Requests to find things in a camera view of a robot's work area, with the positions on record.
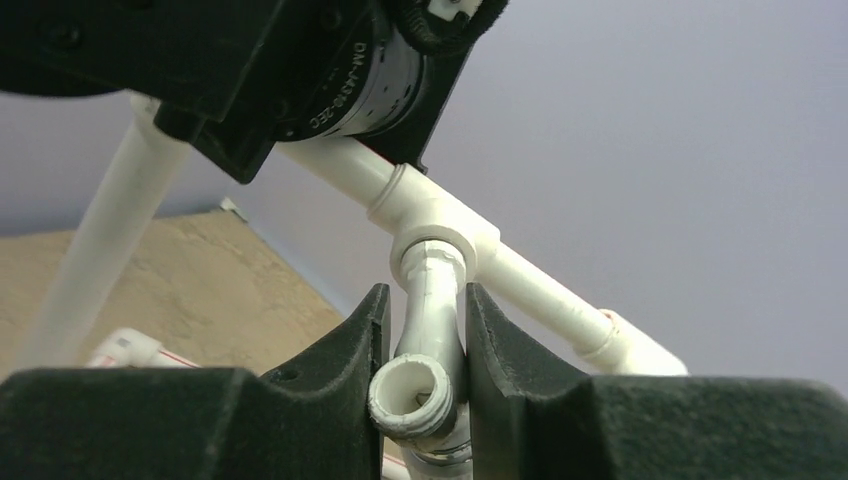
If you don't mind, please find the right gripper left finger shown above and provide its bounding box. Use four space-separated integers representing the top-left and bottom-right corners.
1 284 390 479

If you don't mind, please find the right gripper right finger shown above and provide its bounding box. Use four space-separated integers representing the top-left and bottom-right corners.
466 283 847 479

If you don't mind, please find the white water faucet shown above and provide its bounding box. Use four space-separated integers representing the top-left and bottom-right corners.
368 240 473 479

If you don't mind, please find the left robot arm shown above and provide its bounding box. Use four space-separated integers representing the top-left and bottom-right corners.
1 0 506 184

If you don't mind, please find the white pipe frame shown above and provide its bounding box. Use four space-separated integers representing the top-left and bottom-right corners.
12 94 687 376

